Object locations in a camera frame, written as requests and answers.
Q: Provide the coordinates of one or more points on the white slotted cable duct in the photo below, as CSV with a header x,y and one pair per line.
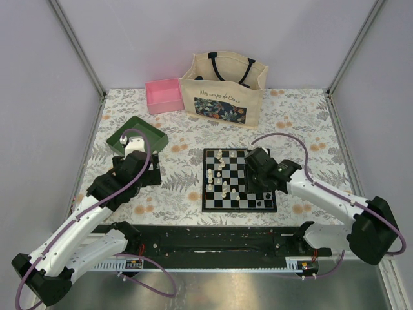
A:
x,y
119,265

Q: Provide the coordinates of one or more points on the beige canvas tote bag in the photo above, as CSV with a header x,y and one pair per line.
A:
x,y
224,86

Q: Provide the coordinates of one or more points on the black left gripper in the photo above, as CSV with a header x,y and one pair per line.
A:
x,y
153,177

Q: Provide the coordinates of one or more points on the pink plastic box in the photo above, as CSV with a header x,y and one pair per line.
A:
x,y
163,96

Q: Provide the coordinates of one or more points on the aluminium corner post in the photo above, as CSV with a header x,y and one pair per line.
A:
x,y
362,34
68,29

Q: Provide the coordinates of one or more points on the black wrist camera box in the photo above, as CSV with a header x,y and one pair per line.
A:
x,y
259,162

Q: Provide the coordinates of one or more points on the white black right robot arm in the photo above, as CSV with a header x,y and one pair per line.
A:
x,y
368,227

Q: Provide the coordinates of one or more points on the floral patterned table mat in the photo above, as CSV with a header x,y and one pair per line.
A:
x,y
201,165

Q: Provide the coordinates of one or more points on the right aluminium corner post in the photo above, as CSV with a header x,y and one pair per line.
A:
x,y
362,34

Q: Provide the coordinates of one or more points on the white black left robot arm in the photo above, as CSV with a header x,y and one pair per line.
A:
x,y
51,270

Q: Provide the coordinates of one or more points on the left aluminium corner post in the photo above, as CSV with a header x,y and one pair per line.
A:
x,y
68,29

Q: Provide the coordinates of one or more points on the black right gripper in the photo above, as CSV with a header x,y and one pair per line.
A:
x,y
250,187

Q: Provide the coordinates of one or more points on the black white chess board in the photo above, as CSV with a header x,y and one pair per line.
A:
x,y
232,180

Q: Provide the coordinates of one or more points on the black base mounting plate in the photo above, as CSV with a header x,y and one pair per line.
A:
x,y
227,239

